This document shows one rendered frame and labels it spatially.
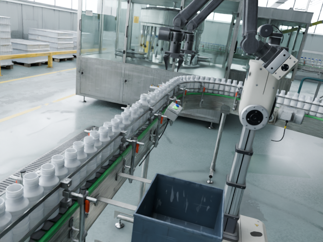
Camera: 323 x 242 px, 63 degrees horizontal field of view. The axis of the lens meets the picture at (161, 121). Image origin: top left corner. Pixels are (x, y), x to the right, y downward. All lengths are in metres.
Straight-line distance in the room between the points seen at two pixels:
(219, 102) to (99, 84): 2.86
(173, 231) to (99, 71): 4.40
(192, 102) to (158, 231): 1.96
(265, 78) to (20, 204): 1.30
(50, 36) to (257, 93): 9.25
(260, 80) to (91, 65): 4.02
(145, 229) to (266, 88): 1.01
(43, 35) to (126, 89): 6.00
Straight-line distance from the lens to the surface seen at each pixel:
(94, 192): 1.06
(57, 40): 10.22
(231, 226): 2.04
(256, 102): 1.63
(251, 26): 1.44
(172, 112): 1.67
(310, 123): 2.83
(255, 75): 1.58
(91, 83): 5.28
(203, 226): 1.35
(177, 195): 1.27
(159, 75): 4.75
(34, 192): 0.80
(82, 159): 0.96
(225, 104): 2.93
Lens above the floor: 1.57
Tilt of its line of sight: 19 degrees down
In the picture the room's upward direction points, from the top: 8 degrees clockwise
